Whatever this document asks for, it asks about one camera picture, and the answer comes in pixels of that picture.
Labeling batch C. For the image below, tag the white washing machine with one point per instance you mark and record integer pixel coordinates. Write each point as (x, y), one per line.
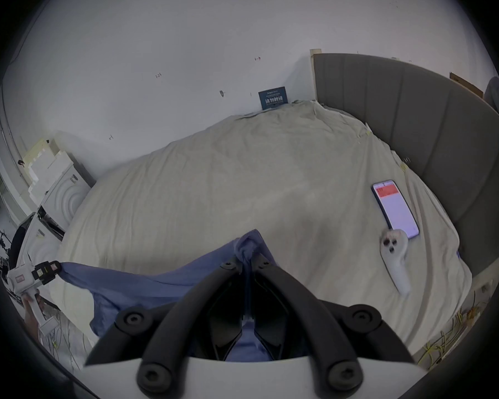
(60, 198)

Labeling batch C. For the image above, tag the dark blue sign card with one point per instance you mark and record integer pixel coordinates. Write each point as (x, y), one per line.
(273, 97)

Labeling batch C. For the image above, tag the smartphone with lit screen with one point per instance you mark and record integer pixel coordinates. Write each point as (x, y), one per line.
(395, 210)

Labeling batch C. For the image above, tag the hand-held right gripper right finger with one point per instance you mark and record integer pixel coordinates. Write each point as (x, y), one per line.
(316, 318)

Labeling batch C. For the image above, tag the white hand controller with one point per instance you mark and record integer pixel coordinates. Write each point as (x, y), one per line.
(394, 258)

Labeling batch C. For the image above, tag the white foam packing pieces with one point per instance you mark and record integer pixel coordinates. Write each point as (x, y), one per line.
(46, 162)

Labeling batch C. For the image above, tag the bed with beige sheet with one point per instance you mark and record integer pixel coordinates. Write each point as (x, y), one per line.
(241, 181)

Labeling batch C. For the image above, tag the blue shirt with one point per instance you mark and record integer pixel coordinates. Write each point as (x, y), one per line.
(158, 289)

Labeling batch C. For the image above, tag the grey padded headboard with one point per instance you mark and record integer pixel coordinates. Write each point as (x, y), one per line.
(432, 139)

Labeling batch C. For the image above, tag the person's left hand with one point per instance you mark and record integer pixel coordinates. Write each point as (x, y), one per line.
(31, 318)

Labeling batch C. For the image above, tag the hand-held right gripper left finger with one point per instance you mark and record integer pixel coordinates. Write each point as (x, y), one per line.
(179, 314)

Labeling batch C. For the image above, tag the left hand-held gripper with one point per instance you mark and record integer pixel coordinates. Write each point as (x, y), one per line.
(25, 281)

